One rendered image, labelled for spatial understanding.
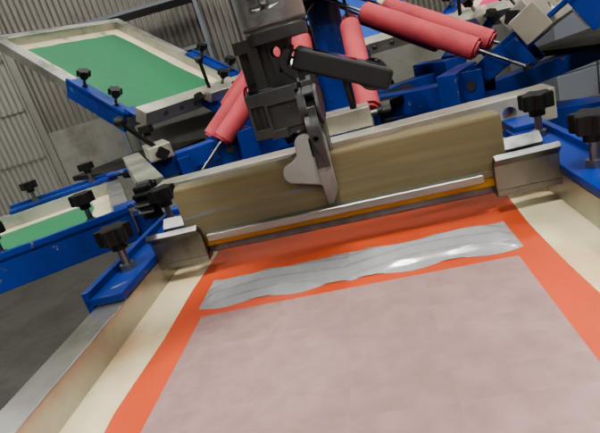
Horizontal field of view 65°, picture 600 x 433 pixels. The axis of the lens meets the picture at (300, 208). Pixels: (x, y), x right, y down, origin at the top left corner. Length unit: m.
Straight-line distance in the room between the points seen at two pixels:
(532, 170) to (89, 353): 0.51
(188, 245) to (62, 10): 4.52
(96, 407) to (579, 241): 0.48
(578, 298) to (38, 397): 0.45
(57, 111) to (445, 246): 4.75
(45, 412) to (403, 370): 0.30
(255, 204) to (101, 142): 4.46
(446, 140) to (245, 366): 0.34
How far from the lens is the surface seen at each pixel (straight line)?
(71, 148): 5.11
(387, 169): 0.58
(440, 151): 0.58
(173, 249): 0.65
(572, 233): 0.55
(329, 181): 0.56
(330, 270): 0.54
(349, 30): 1.19
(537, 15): 0.93
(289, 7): 0.55
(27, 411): 0.47
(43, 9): 5.12
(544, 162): 0.61
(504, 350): 0.40
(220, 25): 4.62
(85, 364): 0.52
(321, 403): 0.38
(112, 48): 2.29
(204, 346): 0.50
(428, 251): 0.53
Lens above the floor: 1.20
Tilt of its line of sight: 18 degrees down
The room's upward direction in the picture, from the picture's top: 16 degrees counter-clockwise
